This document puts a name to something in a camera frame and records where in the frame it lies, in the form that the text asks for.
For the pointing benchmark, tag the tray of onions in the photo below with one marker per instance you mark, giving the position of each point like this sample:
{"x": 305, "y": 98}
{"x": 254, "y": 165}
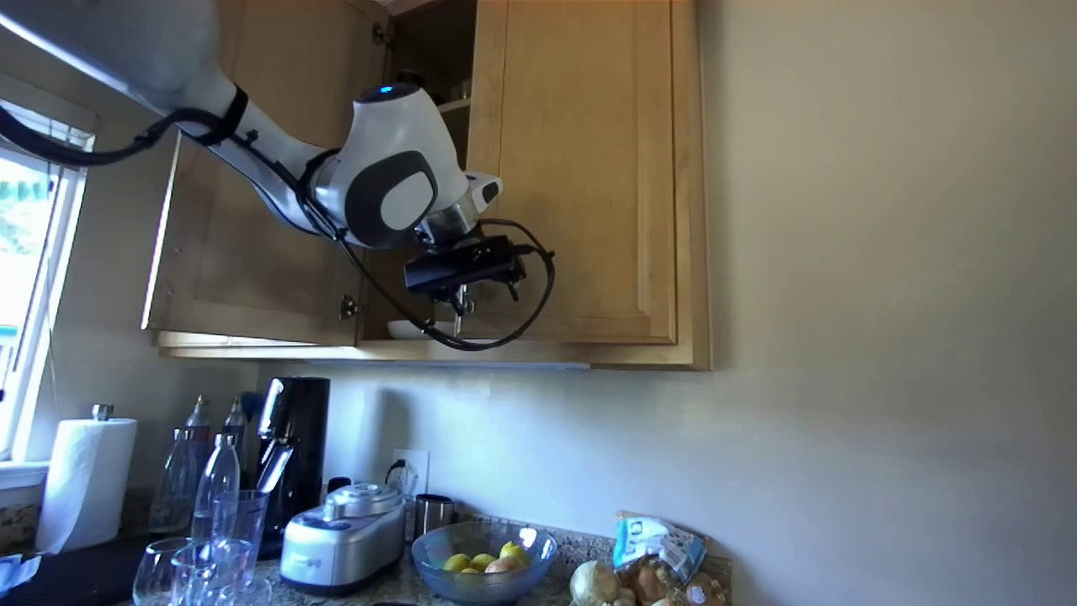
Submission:
{"x": 645, "y": 585}

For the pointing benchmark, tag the wooden cupboard door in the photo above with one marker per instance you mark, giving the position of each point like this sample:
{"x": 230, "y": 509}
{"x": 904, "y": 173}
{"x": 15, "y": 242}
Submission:
{"x": 225, "y": 260}
{"x": 585, "y": 110}

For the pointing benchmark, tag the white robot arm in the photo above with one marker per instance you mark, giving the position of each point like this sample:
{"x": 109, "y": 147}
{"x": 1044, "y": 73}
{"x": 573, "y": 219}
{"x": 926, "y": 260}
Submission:
{"x": 396, "y": 175}

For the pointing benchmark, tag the blue white food bag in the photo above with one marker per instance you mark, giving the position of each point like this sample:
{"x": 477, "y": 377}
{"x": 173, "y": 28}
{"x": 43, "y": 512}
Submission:
{"x": 642, "y": 537}

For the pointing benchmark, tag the paper towel roll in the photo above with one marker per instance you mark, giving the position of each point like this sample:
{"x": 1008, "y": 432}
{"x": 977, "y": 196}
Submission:
{"x": 84, "y": 482}

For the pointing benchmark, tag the wooden wall cupboard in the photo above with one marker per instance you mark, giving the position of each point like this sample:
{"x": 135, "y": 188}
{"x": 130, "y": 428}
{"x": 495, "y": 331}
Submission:
{"x": 432, "y": 45}

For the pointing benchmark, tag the yellow lemon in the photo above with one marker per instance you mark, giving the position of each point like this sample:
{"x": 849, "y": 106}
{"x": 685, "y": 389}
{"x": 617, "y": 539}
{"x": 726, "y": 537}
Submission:
{"x": 514, "y": 551}

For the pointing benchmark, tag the glass fruit bowl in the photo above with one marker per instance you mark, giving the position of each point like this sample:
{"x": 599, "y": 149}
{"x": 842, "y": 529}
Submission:
{"x": 460, "y": 564}

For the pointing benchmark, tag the wine glass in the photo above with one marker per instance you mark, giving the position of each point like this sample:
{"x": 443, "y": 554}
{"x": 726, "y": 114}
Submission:
{"x": 170, "y": 573}

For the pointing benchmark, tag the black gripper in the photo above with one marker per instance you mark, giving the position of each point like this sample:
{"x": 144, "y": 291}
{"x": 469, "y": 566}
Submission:
{"x": 448, "y": 276}

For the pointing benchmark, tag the white wall outlet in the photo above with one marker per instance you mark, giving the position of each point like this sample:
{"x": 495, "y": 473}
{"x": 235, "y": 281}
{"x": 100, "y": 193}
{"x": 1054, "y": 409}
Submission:
{"x": 409, "y": 473}

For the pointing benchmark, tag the clear plastic bottle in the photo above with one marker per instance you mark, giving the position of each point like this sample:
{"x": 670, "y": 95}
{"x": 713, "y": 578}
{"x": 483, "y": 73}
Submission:
{"x": 217, "y": 499}

